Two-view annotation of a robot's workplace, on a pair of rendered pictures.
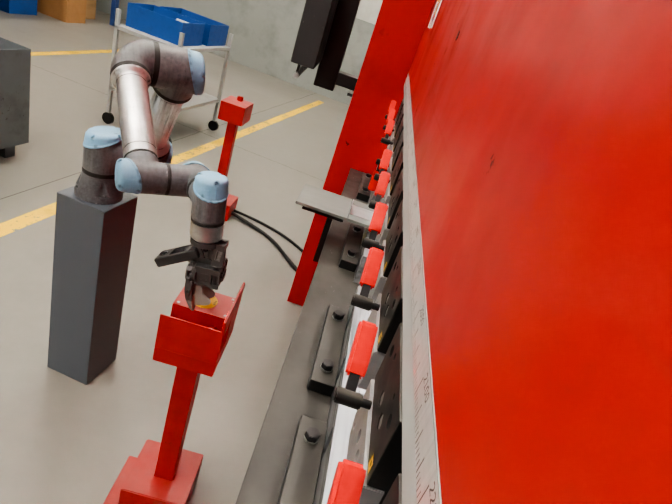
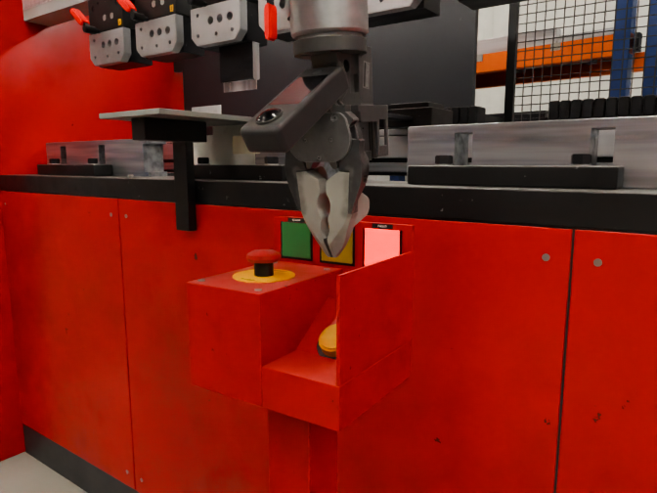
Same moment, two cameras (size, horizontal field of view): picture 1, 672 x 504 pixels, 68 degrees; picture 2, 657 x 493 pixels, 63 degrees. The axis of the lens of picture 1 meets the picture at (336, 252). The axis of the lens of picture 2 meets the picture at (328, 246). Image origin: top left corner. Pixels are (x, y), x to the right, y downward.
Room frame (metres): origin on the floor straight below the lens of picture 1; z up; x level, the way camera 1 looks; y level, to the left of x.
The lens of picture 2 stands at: (0.69, 0.73, 0.91)
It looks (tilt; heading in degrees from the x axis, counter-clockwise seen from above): 9 degrees down; 308
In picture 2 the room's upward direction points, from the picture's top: straight up
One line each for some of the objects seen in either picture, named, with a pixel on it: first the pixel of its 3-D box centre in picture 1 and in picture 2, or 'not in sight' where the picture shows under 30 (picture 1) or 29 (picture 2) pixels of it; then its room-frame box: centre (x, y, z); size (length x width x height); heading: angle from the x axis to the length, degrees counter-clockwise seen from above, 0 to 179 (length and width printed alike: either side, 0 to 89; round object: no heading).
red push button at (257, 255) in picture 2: not in sight; (263, 265); (1.11, 0.30, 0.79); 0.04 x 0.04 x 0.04
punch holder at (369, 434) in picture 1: (407, 435); not in sight; (0.40, -0.13, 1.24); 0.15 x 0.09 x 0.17; 2
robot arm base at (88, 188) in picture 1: (100, 181); not in sight; (1.48, 0.83, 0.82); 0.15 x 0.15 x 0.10
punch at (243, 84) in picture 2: not in sight; (239, 67); (1.57, -0.10, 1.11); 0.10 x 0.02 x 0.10; 2
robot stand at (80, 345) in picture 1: (90, 286); not in sight; (1.48, 0.83, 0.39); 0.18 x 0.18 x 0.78; 83
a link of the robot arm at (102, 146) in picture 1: (105, 148); not in sight; (1.49, 0.82, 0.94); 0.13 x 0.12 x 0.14; 127
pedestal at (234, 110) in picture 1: (225, 157); not in sight; (3.19, 0.92, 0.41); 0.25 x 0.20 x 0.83; 92
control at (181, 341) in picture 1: (200, 319); (302, 304); (1.07, 0.28, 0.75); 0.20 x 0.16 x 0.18; 5
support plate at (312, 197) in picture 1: (337, 205); (186, 118); (1.57, 0.05, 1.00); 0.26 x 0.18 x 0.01; 92
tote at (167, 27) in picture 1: (166, 24); not in sight; (4.34, 1.98, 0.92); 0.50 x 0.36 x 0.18; 83
